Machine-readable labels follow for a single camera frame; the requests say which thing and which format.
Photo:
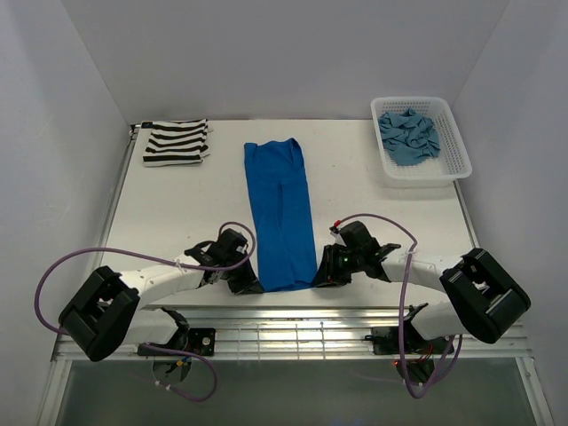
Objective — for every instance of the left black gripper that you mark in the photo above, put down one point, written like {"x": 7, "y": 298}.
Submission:
{"x": 248, "y": 284}

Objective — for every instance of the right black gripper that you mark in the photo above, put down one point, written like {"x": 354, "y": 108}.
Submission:
{"x": 328, "y": 274}

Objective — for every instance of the blue tank top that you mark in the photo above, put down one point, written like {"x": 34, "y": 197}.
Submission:
{"x": 279, "y": 200}

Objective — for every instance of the black white striped tank top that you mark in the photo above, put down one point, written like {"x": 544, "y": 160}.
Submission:
{"x": 173, "y": 143}

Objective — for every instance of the light teal tank top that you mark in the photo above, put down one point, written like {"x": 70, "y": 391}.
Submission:
{"x": 409, "y": 138}

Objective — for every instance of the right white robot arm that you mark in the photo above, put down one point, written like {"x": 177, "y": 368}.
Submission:
{"x": 483, "y": 299}

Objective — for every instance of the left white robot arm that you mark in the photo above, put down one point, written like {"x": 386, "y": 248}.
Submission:
{"x": 113, "y": 308}

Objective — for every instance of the white plastic basket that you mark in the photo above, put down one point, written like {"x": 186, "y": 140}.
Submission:
{"x": 453, "y": 162}

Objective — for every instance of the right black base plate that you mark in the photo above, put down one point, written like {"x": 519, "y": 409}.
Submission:
{"x": 385, "y": 342}

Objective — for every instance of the aluminium frame rails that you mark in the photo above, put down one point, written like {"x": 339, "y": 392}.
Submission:
{"x": 158, "y": 211}

